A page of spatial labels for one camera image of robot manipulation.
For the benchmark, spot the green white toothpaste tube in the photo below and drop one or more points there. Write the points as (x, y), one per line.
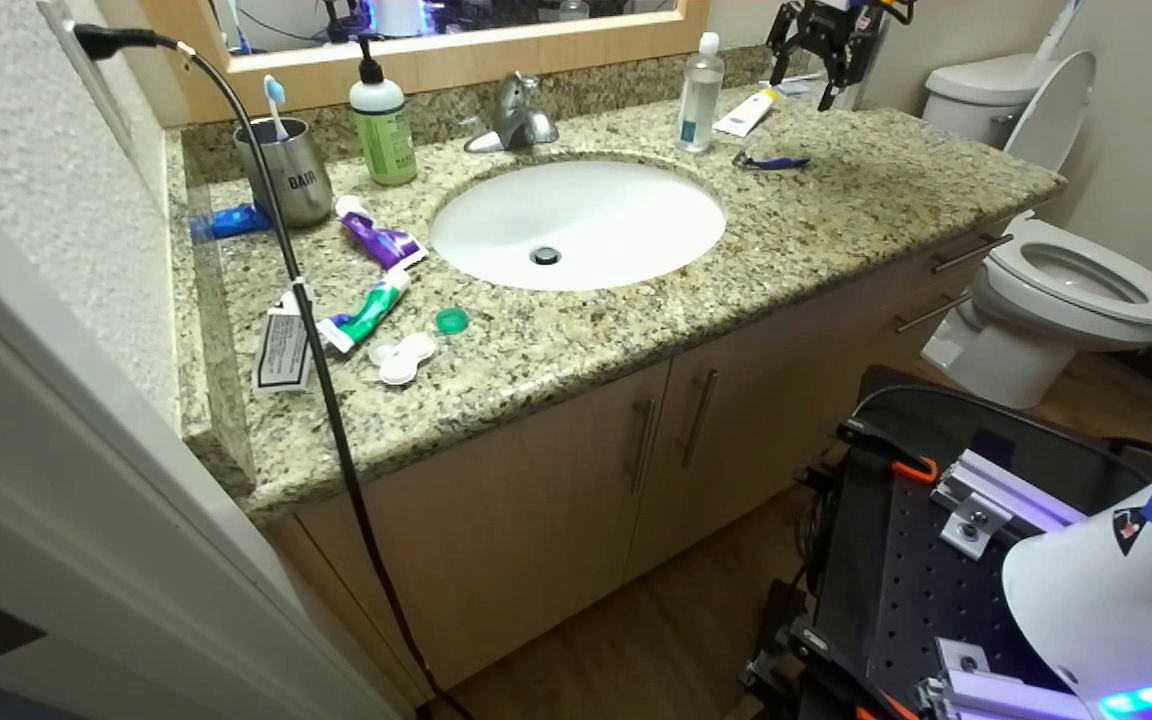
(364, 316)

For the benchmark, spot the chrome faucet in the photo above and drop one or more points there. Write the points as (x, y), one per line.
(519, 113)

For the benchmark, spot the light wood vanity cabinet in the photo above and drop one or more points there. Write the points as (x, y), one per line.
(510, 535)

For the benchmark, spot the white blue toothbrush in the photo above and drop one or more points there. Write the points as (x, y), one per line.
(278, 102)

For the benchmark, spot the purple toothpaste tube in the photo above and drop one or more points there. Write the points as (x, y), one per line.
(377, 242)

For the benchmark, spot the white tube yellow cap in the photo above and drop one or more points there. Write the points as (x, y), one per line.
(745, 113)

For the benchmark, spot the small blue tube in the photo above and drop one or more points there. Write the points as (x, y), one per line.
(231, 223)

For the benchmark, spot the clear sanitizer bottle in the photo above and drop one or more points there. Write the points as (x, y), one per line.
(698, 94)

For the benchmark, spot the metal toothbrush cup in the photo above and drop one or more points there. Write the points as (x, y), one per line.
(289, 180)

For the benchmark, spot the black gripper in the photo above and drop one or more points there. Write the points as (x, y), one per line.
(840, 17)

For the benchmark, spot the white door frame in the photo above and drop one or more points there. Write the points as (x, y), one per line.
(69, 465)

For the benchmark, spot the green soap pump bottle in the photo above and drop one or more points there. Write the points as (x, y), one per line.
(387, 132)

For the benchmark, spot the white contact lens case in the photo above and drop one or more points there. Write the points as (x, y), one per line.
(406, 362)

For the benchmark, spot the white oval sink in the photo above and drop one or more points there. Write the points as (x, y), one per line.
(602, 214)

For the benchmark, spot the grey rectangular packet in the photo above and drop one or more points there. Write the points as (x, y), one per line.
(287, 348)

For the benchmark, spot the metal sink drain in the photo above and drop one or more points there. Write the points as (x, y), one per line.
(545, 255)

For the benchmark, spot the blue shaving stick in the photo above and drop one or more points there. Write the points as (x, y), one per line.
(774, 161)

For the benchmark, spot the aluminium mounting bracket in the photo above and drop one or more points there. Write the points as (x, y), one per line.
(1000, 500)
(1000, 692)

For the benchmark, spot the green lens case cap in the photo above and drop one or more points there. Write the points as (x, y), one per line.
(450, 320)

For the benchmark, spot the orange black bar clamp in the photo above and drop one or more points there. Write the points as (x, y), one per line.
(857, 684)
(903, 465)

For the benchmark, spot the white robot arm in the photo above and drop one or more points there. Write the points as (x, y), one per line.
(1111, 603)

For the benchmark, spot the wood framed mirror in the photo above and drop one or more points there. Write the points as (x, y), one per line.
(468, 53)

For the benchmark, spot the white toilet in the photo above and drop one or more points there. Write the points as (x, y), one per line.
(1070, 281)

